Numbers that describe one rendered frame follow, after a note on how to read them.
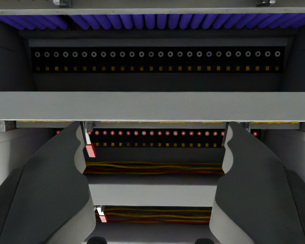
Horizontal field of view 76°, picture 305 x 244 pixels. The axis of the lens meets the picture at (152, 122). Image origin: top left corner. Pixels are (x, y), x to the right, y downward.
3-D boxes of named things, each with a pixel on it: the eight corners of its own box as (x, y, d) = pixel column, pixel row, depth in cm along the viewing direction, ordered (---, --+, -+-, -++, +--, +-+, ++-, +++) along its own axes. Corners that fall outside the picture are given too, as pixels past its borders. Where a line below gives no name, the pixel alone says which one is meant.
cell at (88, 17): (91, 19, 37) (77, 2, 30) (100, 19, 37) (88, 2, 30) (91, 29, 37) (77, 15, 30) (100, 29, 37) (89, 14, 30)
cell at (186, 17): (178, 19, 36) (183, 1, 30) (188, 18, 36) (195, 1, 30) (178, 29, 37) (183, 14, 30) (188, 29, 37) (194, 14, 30)
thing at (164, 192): (7, 183, 40) (12, 245, 42) (308, 186, 39) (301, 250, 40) (57, 155, 60) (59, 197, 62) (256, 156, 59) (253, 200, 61)
